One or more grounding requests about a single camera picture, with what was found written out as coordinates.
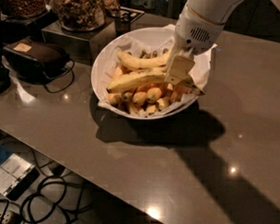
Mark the glass jar of brown cereal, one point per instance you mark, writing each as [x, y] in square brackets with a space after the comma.
[24, 8]

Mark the white bowl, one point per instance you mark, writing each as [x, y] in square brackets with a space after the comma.
[147, 72]

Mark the white paper napkin liner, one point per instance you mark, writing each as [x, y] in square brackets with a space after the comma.
[117, 51]

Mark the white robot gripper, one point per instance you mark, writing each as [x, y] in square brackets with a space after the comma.
[194, 33]

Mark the long yellow banana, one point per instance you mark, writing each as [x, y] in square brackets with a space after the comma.
[133, 62]
[146, 77]

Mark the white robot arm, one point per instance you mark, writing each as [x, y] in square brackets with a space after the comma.
[255, 18]

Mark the dark metal stand box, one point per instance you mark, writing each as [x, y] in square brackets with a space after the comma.
[83, 47]

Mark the black VR headset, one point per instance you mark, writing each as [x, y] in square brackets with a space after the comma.
[37, 62]

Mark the long yellow rear banana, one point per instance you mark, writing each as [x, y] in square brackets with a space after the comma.
[133, 62]

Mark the bunch of small bananas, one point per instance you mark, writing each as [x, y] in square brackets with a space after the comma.
[145, 100]

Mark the silver box on floor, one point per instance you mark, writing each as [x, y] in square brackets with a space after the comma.
[16, 175]

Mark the glass jar of granola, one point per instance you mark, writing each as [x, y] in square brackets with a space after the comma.
[80, 15]

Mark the long yellow front banana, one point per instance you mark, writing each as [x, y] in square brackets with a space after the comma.
[146, 77]

